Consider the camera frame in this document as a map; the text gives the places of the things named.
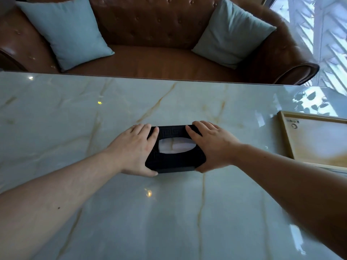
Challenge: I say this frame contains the person's right hand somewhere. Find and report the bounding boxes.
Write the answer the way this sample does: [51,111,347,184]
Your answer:
[185,121,243,173]

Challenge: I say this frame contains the person's left hand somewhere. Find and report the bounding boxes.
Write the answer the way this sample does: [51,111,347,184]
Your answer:
[104,123,160,177]

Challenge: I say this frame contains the black tissue box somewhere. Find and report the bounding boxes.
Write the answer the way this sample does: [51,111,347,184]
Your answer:
[145,124,207,174]

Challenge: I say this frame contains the person's left forearm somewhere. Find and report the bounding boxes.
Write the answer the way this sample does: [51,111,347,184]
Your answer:
[0,148,123,260]

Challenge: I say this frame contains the person's right forearm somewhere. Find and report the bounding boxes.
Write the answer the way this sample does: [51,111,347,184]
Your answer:
[232,143,347,258]

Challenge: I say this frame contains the rectangular light wooden tray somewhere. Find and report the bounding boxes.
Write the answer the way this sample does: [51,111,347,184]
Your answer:
[277,110,347,173]

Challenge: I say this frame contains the white marble table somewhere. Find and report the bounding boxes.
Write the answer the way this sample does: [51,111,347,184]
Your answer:
[0,71,347,260]

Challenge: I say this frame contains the brown leather sofa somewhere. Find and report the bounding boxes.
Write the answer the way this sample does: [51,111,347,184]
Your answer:
[0,0,320,86]

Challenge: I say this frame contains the light blue cushion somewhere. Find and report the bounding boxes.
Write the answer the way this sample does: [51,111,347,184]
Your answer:
[191,0,277,70]
[15,0,115,73]

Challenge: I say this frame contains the white window shutters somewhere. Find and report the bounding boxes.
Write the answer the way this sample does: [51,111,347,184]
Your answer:
[270,0,347,96]

